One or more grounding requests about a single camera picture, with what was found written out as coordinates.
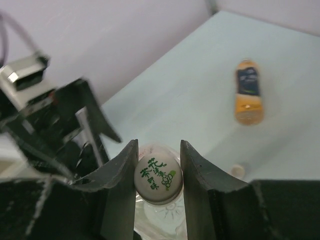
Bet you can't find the white green tea cap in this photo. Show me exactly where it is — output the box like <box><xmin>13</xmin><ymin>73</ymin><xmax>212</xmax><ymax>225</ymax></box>
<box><xmin>134</xmin><ymin>151</ymin><xmax>183</xmax><ymax>206</ymax></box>

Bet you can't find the blue white milk tea cap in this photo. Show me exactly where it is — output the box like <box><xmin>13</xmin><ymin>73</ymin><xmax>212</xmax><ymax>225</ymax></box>
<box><xmin>230</xmin><ymin>164</ymin><xmax>246</xmax><ymax>180</ymax></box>

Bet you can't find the orange milk tea bottle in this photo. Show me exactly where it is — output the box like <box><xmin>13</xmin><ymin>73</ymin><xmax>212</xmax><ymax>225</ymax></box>
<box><xmin>234</xmin><ymin>58</ymin><xmax>264</xmax><ymax>126</ymax></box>

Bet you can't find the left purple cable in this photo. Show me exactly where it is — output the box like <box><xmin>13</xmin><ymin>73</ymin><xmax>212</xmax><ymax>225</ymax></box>
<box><xmin>0</xmin><ymin>9</ymin><xmax>38</xmax><ymax>66</ymax></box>

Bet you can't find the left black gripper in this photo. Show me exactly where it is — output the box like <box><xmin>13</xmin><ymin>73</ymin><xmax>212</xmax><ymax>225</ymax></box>
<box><xmin>0</xmin><ymin>78</ymin><xmax>122</xmax><ymax>180</ymax></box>

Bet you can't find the green label tea bottle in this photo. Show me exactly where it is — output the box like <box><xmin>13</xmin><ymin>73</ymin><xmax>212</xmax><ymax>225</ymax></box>
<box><xmin>134</xmin><ymin>143</ymin><xmax>188</xmax><ymax>240</ymax></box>

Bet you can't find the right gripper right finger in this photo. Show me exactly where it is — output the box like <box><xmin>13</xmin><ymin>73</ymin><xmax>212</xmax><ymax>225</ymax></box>
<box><xmin>180</xmin><ymin>140</ymin><xmax>320</xmax><ymax>240</ymax></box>

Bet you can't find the left aluminium corner post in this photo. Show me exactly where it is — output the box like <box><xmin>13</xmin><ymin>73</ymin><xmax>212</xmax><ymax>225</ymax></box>
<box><xmin>205</xmin><ymin>0</ymin><xmax>219</xmax><ymax>16</ymax></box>

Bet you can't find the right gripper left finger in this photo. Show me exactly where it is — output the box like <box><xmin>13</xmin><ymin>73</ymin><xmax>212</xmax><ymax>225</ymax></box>
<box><xmin>0</xmin><ymin>140</ymin><xmax>139</xmax><ymax>240</ymax></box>

